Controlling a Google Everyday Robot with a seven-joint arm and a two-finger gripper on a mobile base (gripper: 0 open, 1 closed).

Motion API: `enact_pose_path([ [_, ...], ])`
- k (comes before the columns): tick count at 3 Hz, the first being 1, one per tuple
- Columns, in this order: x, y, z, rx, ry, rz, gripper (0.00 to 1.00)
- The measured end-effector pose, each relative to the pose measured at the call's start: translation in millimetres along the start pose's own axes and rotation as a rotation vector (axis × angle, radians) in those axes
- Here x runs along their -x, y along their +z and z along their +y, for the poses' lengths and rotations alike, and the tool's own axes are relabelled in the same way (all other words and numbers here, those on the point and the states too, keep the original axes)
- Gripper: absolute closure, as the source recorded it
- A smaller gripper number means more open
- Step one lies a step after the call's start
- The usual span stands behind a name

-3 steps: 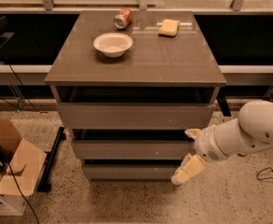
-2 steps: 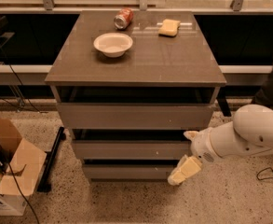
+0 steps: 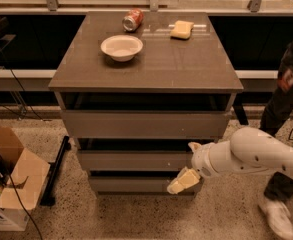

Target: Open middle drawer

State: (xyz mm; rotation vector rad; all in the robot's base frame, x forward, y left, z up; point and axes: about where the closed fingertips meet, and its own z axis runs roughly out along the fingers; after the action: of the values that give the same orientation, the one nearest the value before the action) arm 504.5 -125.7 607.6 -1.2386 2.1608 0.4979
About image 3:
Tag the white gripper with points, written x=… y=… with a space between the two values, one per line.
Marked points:
x=201 y=160

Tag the grey drawer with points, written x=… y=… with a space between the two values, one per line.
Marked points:
x=129 y=125
x=151 y=185
x=134 y=160

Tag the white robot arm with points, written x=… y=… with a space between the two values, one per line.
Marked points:
x=248 y=151

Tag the grey bottom drawer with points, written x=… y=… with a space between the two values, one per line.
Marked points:
x=151 y=185

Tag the grey drawer cabinet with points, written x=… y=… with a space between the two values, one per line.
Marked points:
x=169 y=75

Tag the grey top drawer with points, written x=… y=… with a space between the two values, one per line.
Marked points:
x=129 y=125

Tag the white sneaker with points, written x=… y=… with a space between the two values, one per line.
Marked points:
x=278 y=217

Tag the person in dark clothes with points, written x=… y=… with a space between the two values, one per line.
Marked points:
x=275 y=114

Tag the yellow sponge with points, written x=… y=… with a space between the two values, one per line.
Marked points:
x=182 y=29

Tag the white bowl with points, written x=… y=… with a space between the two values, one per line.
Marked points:
x=121 y=48

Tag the black metal bar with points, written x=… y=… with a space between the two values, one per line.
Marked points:
x=48 y=199

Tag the red soda can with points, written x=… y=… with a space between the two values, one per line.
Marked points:
x=132 y=20

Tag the cardboard box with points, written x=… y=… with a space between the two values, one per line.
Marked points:
x=25 y=177

